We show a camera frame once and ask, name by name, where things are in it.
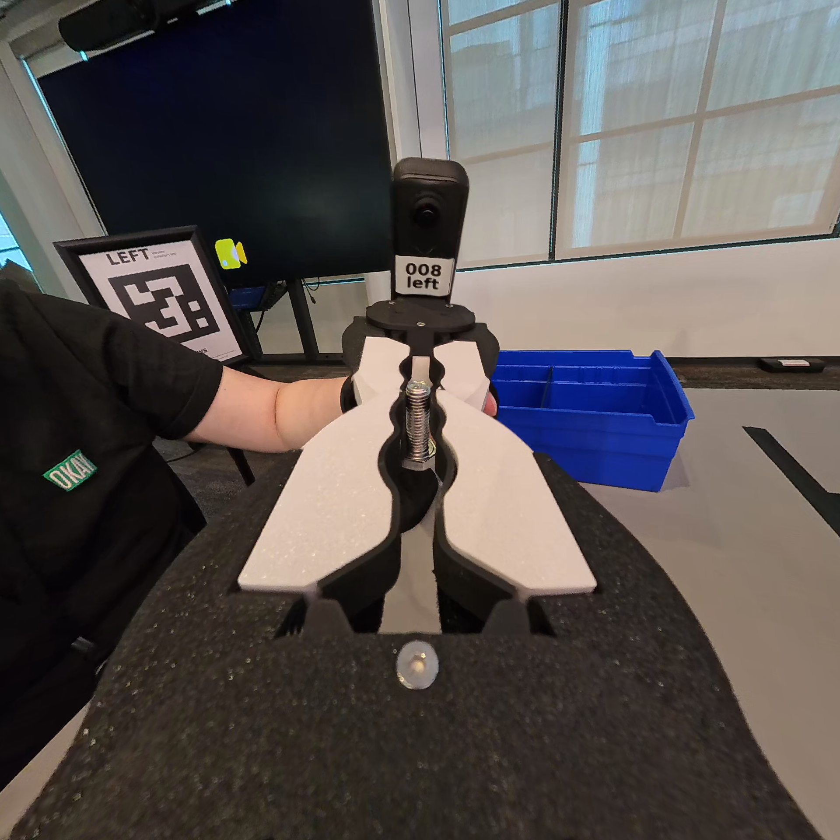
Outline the white printed sign board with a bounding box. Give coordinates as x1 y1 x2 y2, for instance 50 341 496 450
54 226 250 368

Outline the black display screen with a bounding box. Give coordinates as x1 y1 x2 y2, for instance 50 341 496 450
36 0 395 283

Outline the black chair base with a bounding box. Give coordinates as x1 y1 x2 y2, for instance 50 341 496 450
226 276 355 365

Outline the white framed window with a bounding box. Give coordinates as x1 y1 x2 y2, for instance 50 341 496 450
440 0 840 270

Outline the black video bar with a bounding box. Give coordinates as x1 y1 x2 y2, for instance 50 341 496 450
58 0 221 52

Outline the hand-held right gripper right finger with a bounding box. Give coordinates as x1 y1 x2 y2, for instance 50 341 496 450
432 390 599 601

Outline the blue plastic bin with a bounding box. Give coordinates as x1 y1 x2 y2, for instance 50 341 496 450
489 350 695 493

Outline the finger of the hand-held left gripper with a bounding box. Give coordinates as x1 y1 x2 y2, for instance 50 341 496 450
433 340 492 422
354 336 412 414

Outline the steel hex bolt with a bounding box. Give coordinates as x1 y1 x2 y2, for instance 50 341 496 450
404 379 433 454

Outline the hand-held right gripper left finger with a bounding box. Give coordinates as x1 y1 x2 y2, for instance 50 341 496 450
236 392 404 599

